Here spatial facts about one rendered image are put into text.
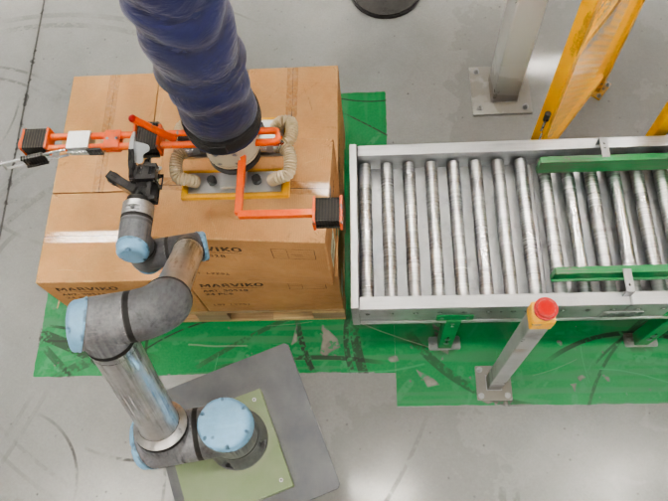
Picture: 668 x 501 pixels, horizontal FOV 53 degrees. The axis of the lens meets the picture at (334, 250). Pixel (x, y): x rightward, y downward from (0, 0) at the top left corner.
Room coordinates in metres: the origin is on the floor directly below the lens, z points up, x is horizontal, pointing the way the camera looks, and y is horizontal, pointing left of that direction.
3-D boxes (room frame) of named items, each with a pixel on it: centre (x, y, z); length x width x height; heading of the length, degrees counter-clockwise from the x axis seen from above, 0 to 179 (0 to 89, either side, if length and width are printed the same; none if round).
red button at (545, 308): (0.53, -0.58, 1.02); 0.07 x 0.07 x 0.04
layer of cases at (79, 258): (1.52, 0.51, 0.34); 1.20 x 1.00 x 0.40; 81
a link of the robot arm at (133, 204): (0.97, 0.54, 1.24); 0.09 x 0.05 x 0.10; 80
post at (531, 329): (0.53, -0.58, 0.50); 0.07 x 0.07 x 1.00; 81
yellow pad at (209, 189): (1.07, 0.27, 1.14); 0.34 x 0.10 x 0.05; 80
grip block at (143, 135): (1.21, 0.50, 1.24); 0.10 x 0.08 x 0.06; 170
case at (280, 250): (1.16, 0.27, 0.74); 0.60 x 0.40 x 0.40; 77
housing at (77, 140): (1.24, 0.71, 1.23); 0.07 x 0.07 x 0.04; 80
